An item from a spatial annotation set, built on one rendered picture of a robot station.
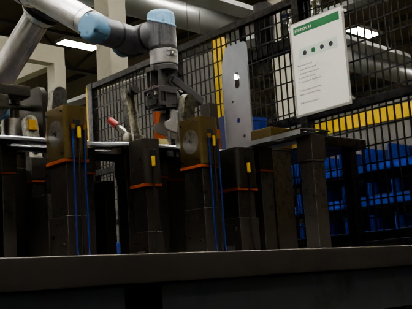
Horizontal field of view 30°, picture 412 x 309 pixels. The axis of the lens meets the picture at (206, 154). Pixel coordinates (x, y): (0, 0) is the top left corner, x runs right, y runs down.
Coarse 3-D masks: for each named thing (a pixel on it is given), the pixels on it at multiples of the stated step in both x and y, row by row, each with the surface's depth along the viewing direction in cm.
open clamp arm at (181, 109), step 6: (180, 96) 192; (186, 96) 191; (192, 96) 192; (180, 102) 191; (186, 102) 191; (192, 102) 192; (180, 108) 191; (186, 108) 191; (192, 108) 192; (180, 114) 191; (186, 114) 191; (192, 114) 192; (180, 120) 191
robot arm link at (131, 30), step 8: (128, 32) 205; (136, 32) 207; (128, 40) 205; (136, 40) 207; (112, 48) 212; (120, 48) 206; (128, 48) 207; (136, 48) 209; (144, 48) 208; (120, 56) 214
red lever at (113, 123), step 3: (111, 117) 229; (108, 120) 228; (111, 120) 227; (114, 120) 227; (108, 123) 228; (111, 123) 226; (114, 123) 225; (117, 123) 225; (114, 126) 225; (117, 126) 224; (120, 126) 224; (117, 129) 224; (120, 129) 223; (123, 129) 222; (123, 132) 222; (135, 138) 218
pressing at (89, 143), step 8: (0, 136) 166; (8, 136) 168; (16, 136) 169; (24, 136) 172; (0, 144) 179; (8, 144) 180; (40, 144) 181; (88, 144) 181; (96, 144) 182; (104, 144) 183; (112, 144) 184; (120, 144) 184; (128, 144) 185; (160, 144) 193; (32, 152) 186; (40, 152) 188; (96, 152) 198; (104, 152) 199; (112, 152) 200; (120, 152) 200; (160, 152) 204; (168, 152) 205; (176, 152) 206; (96, 160) 205; (104, 160) 206; (112, 160) 208
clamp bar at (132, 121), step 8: (136, 88) 220; (128, 96) 222; (128, 104) 220; (136, 104) 222; (128, 112) 219; (136, 112) 221; (128, 120) 218; (136, 120) 220; (128, 128) 218; (136, 128) 220; (136, 136) 220
